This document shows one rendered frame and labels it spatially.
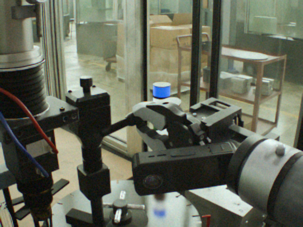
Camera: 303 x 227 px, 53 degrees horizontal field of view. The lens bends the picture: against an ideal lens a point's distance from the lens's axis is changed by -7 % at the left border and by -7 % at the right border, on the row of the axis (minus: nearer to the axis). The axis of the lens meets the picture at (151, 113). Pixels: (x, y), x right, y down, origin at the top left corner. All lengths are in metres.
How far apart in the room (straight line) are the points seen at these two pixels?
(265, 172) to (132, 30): 0.90
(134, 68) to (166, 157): 0.84
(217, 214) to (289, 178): 0.55
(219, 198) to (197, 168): 0.50
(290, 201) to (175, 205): 0.45
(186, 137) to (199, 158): 0.04
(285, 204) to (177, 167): 0.12
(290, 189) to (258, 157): 0.05
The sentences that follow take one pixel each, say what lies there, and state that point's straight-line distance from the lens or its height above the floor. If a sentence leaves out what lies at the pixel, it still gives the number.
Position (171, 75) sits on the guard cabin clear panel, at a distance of 1.07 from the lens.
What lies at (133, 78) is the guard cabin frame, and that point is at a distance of 1.18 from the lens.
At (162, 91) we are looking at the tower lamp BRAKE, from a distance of 0.82.
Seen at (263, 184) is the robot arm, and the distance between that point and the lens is 0.32.
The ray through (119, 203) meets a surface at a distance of 0.64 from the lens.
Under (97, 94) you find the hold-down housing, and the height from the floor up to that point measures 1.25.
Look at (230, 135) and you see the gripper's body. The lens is 0.39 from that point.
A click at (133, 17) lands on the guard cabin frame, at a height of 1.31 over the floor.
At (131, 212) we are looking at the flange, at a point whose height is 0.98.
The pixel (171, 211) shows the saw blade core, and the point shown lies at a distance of 0.71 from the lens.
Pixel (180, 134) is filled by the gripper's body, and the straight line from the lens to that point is 0.38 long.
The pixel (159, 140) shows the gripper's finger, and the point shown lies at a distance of 0.44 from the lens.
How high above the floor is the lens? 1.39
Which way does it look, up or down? 21 degrees down
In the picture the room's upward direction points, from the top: straight up
